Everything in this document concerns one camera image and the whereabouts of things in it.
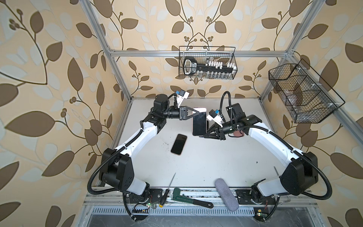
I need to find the screwdriver black yellow handle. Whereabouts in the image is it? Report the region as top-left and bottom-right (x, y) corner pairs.
(159, 173), (176, 208)

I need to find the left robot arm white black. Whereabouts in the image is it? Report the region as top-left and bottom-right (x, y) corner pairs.
(87, 106), (200, 221)

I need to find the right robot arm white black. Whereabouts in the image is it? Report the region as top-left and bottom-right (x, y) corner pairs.
(203, 104), (332, 205)

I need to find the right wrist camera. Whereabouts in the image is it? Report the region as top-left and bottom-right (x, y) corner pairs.
(206, 109), (224, 127)

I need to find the black wire basket right wall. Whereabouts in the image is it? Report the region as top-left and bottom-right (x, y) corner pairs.
(268, 59), (346, 124)

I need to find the green pipe wrench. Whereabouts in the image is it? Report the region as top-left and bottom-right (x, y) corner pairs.
(172, 188), (214, 209)

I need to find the black wire basket wall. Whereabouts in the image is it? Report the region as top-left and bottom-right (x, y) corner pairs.
(178, 45), (238, 80)
(268, 59), (346, 124)

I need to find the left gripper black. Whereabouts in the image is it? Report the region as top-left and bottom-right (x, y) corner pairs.
(161, 105), (199, 122)

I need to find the black wire basket back wall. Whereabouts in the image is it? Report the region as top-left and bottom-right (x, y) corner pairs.
(178, 45), (238, 80)

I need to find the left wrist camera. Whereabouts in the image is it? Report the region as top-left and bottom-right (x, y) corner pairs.
(176, 90), (190, 100)

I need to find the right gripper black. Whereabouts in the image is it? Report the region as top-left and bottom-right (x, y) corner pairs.
(203, 120), (236, 141)

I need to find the grey oblong pouch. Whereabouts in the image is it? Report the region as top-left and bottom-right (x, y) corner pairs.
(215, 178), (239, 211)

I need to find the black socket set rail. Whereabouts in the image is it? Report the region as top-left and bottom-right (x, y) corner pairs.
(181, 57), (237, 76)

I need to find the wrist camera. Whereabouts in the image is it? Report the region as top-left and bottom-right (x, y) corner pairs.
(176, 90), (190, 100)
(206, 109), (224, 127)

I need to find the pink phone case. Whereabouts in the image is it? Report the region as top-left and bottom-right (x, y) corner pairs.
(228, 130), (245, 138)

